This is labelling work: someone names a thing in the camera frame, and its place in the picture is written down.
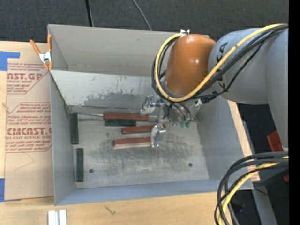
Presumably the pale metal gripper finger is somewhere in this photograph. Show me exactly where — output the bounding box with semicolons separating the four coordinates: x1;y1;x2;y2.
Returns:
150;124;167;149
140;96;162;116

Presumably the red-brown flat block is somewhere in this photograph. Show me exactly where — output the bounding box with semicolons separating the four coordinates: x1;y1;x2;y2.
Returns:
112;136;153;150
103;112;150;122
121;124;166;135

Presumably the grey metal bin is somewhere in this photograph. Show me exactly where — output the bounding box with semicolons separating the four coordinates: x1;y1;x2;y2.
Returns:
47;24;254;206

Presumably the dark green flat block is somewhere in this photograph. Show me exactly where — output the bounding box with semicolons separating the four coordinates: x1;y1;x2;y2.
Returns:
75;148;84;183
70;112;79;145
104;119;137;127

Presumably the brown cardboard board red print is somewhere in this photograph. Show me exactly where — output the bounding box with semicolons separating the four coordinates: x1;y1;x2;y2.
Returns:
0;40;55;202

